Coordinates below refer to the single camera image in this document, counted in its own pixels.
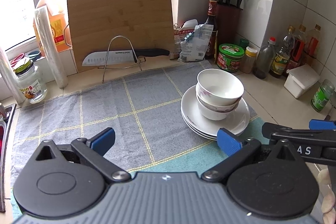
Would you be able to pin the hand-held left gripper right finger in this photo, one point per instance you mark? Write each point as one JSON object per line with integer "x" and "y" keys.
{"x": 228, "y": 141}

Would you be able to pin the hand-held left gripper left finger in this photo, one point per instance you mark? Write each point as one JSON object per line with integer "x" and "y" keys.
{"x": 103, "y": 141}

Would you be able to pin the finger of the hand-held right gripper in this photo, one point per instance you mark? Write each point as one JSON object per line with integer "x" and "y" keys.
{"x": 321, "y": 124}
{"x": 283, "y": 128}

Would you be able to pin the person's right hand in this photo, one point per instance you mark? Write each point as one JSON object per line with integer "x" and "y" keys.
{"x": 329, "y": 187}

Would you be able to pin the green glass jar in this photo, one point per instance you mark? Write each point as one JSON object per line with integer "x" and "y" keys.
{"x": 321, "y": 98}

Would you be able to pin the grey and teal checked towel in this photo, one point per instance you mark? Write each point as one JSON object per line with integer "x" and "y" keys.
{"x": 105, "y": 108}

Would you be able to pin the white plastic lidded box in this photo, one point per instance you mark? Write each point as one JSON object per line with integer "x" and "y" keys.
{"x": 302, "y": 82}

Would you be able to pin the green-labelled oil bottle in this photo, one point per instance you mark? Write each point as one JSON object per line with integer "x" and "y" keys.
{"x": 281, "y": 64}

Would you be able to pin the red-capped glass bottle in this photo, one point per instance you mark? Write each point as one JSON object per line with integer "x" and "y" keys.
{"x": 263, "y": 64}

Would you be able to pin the yellow-capped spice jar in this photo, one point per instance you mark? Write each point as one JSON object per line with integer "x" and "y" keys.
{"x": 249, "y": 61}

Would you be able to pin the red sauce bottle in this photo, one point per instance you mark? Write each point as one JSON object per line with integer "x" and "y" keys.
{"x": 299, "y": 48}

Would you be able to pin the orange sauce bottle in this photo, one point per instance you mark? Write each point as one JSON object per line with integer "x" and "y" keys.
{"x": 313, "y": 43}

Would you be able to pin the green-lidded sauce jar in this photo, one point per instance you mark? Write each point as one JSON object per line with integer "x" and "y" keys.
{"x": 229, "y": 58}

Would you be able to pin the glass jar with yellow-green lid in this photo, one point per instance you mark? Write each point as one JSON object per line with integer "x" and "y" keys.
{"x": 31, "y": 85}

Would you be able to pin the small green-capped bottle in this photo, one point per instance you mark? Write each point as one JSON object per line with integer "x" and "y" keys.
{"x": 244, "y": 43}

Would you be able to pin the stainless steel sink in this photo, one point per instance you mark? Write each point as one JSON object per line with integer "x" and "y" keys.
{"x": 5, "y": 148}

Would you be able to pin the white and blue bag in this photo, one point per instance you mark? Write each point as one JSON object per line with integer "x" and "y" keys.
{"x": 197, "y": 45}

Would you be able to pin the metal sink knob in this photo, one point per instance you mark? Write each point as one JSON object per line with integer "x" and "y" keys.
{"x": 4, "y": 111}

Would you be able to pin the tall plastic wrap roll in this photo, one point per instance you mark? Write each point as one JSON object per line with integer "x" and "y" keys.
{"x": 51, "y": 48}

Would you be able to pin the teal jar lid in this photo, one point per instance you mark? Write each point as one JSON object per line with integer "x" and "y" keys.
{"x": 34, "y": 54}

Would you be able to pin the dark soy sauce bottle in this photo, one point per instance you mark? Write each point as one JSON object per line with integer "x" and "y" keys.
{"x": 211, "y": 29}

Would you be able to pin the red and white bag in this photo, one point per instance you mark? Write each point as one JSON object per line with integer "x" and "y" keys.
{"x": 183, "y": 35}

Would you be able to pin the red jar lid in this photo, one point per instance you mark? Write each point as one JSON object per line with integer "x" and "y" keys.
{"x": 18, "y": 60}

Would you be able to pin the brown knife block with knives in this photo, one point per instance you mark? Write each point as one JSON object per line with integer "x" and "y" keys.
{"x": 231, "y": 22}

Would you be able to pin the orange cooking oil bottle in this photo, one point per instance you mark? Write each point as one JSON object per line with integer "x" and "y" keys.
{"x": 56, "y": 27}

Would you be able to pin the bamboo cutting board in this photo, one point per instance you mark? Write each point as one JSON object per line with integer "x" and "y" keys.
{"x": 118, "y": 16}

